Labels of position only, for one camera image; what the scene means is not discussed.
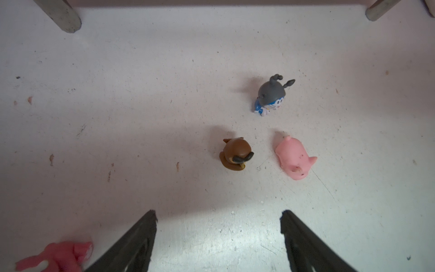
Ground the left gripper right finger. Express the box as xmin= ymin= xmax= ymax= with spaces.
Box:
xmin=280 ymin=210 xmax=356 ymax=272

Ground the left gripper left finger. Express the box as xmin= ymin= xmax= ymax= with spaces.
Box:
xmin=86 ymin=210 xmax=157 ymax=272

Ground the red pink bear toy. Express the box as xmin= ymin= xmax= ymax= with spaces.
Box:
xmin=15 ymin=241 xmax=94 ymax=272

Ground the pink pig toy centre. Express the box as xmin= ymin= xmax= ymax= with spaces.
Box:
xmin=275 ymin=136 xmax=318 ymax=181

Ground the brown round toy figure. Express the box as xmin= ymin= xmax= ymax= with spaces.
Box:
xmin=219 ymin=137 xmax=254 ymax=171

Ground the grey shark toy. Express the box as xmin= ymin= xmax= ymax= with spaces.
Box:
xmin=254 ymin=74 xmax=296 ymax=116

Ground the white shelf table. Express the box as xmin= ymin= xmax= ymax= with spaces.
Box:
xmin=35 ymin=0 xmax=399 ymax=34

